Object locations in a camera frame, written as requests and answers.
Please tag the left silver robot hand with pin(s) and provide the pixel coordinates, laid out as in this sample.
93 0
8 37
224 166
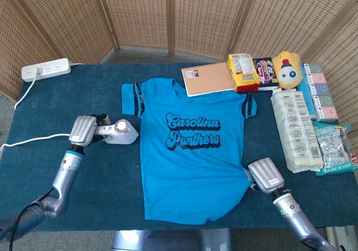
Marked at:
82 130

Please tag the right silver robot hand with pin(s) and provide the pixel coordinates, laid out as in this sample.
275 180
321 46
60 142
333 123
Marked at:
265 175

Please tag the white handheld steam iron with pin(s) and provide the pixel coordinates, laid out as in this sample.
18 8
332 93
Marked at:
120 135

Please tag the blue Carolina Panthers t-shirt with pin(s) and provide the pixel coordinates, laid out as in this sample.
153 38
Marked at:
190 178

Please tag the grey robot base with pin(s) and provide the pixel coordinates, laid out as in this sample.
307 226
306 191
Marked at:
167 241

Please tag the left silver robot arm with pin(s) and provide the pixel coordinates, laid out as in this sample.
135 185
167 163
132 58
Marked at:
64 184

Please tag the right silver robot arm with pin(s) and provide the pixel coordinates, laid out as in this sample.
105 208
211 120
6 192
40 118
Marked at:
293 214

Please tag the long white cotton pad pack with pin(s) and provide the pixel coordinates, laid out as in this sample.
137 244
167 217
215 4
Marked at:
296 128

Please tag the dark teal table carpet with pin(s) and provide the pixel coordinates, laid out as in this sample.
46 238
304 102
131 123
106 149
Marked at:
106 184

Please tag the white power strip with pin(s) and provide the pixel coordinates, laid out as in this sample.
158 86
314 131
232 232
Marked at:
53 68

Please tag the silver teal snack bag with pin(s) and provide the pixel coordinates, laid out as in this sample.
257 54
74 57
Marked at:
332 147

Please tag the light blue tissue pack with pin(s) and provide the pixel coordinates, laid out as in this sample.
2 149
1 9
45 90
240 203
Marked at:
305 94

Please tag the pink green pastel tissue pack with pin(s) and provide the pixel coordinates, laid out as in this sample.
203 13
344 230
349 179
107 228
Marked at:
321 94

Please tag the yellow Lipo snack bag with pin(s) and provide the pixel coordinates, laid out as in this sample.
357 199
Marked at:
244 77

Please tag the black snack packet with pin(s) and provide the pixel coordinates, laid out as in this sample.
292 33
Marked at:
265 72

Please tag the yellow plush toy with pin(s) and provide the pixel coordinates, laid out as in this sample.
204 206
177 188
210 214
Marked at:
288 72

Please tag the kraft spiral notebook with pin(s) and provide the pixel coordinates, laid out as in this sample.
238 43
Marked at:
208 79

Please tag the wicker folding screen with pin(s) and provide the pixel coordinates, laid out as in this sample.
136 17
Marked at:
140 13

